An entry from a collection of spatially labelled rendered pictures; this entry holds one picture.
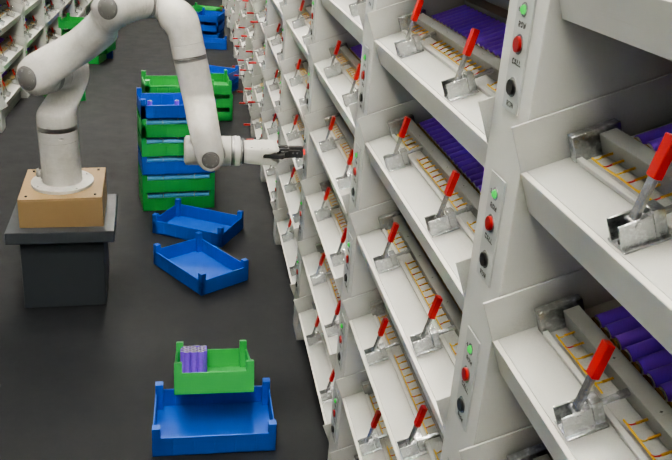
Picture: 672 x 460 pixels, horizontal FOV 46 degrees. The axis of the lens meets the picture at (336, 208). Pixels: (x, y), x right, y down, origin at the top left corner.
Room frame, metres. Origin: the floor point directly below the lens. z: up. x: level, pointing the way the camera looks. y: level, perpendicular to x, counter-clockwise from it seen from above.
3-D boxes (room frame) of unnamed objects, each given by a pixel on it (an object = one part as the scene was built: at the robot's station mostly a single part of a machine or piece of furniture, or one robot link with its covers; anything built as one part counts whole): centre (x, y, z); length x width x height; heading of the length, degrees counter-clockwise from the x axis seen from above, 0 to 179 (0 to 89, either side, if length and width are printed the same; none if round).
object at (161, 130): (3.18, 0.70, 0.36); 0.30 x 0.20 x 0.08; 110
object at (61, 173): (2.33, 0.87, 0.47); 0.19 x 0.19 x 0.18
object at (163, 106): (3.18, 0.70, 0.44); 0.30 x 0.20 x 0.08; 110
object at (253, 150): (2.14, 0.23, 0.60); 0.11 x 0.10 x 0.07; 101
